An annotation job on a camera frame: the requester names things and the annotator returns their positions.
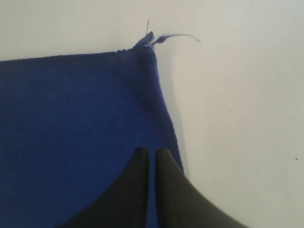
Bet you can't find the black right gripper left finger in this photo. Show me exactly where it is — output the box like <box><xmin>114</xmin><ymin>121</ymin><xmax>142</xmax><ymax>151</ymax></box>
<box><xmin>59</xmin><ymin>147</ymin><xmax>150</xmax><ymax>228</ymax></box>

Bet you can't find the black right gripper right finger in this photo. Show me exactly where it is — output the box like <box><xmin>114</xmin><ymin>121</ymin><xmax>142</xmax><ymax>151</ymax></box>
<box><xmin>155</xmin><ymin>148</ymin><xmax>245</xmax><ymax>228</ymax></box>

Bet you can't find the blue towel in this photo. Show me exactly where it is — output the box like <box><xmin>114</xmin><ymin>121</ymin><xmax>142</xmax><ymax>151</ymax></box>
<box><xmin>0</xmin><ymin>19</ymin><xmax>200</xmax><ymax>228</ymax></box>

